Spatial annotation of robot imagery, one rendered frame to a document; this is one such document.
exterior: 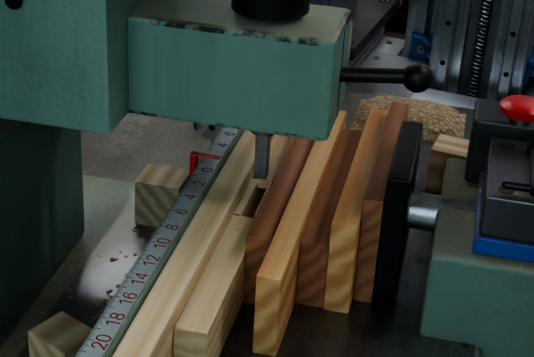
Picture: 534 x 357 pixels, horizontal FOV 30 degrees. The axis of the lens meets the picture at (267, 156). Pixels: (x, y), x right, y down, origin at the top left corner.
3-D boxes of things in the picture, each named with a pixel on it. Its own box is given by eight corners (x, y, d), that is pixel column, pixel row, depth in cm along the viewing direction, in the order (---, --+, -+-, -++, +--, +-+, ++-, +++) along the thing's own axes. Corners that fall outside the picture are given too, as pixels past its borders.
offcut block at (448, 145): (482, 184, 82) (489, 144, 80) (474, 201, 79) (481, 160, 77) (434, 172, 83) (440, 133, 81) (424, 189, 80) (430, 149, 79)
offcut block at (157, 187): (148, 204, 96) (148, 162, 94) (191, 211, 95) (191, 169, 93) (134, 224, 92) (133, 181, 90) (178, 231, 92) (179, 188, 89)
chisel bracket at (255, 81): (326, 164, 65) (336, 42, 61) (122, 133, 68) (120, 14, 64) (343, 118, 71) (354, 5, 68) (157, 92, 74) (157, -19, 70)
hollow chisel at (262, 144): (265, 180, 70) (269, 115, 68) (253, 177, 70) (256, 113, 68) (268, 173, 71) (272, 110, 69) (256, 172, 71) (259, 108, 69)
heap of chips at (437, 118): (462, 146, 88) (465, 127, 87) (350, 129, 89) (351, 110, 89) (466, 114, 94) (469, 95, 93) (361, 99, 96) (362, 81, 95)
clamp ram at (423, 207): (486, 317, 65) (508, 196, 60) (372, 297, 66) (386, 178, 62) (490, 245, 72) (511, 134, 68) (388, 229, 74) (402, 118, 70)
